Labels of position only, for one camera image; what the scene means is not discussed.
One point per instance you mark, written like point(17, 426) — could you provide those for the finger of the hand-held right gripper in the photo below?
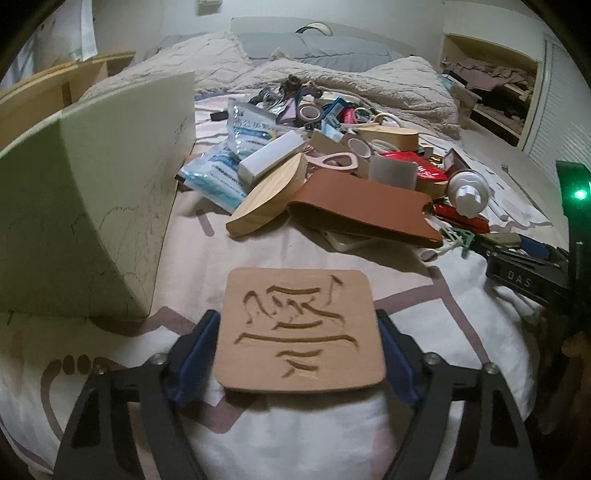
point(533, 246)

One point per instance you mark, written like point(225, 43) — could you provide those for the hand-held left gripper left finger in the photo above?
point(203, 344)

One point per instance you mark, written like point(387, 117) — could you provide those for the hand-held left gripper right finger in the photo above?
point(398, 357)

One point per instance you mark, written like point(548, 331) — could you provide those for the carved wooden coaster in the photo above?
point(300, 323)

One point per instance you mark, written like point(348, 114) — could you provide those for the brown leather sleeve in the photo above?
point(360, 203)

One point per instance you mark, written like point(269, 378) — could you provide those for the white cardboard box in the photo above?
point(92, 184)

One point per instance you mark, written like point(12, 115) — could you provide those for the translucent white square container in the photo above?
point(392, 173)

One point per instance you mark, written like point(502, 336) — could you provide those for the red tool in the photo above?
point(461, 219)

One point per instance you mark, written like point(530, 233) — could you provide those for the white round knob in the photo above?
point(468, 191)

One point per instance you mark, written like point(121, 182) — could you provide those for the dark brown small box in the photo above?
point(455, 160)

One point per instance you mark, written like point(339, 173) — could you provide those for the red packet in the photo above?
point(429, 173)

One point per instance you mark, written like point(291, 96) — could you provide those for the white flat slab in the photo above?
point(344, 242)

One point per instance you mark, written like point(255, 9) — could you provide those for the white louvered door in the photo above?
point(563, 101)

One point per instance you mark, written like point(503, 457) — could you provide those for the boat-shaped wooden piece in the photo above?
point(268, 194)

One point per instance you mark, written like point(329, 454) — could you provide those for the face mask packet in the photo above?
point(212, 173)
point(249, 129)

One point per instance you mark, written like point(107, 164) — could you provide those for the heap of clothes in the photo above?
point(494, 78)

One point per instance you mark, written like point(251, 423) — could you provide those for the oval wooden box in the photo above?
point(392, 138)

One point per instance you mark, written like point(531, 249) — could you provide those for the wooden closet shelf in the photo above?
point(489, 50)

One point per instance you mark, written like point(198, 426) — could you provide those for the white rectangular carton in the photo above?
point(272, 154)

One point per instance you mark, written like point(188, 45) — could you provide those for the pink scissors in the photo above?
point(318, 159)

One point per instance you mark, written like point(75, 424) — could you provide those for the brown tape roll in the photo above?
point(299, 113)

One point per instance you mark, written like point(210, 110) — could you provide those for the dark figurine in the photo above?
point(295, 85)

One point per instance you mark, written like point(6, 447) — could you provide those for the grey pillow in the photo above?
point(323, 50)

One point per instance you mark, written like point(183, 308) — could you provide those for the wooden bedside shelf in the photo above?
point(41, 97)

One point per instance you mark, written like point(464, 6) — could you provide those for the white round helmet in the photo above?
point(314, 28)

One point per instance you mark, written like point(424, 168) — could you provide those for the pale headboard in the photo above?
point(258, 24)

